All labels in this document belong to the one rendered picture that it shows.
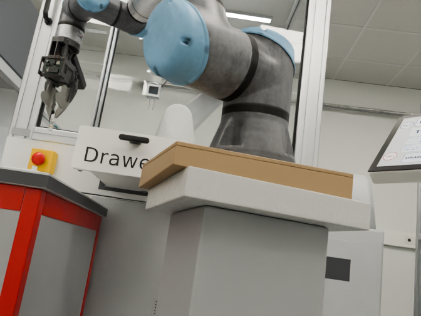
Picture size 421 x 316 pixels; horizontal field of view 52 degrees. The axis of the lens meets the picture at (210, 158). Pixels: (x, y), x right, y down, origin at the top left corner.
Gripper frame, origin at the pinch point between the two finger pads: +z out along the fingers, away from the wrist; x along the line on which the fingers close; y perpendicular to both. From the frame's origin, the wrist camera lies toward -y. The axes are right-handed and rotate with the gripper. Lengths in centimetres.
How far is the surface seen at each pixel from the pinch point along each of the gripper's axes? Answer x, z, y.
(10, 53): -68, -47, -64
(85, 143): 14.8, 9.3, 8.4
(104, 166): 20.5, 14.4, 7.3
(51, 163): -7.8, 10.7, -17.4
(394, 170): 94, 2, -18
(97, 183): 5.4, 14.3, -24.2
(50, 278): 17.3, 41.4, 15.9
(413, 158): 99, -3, -18
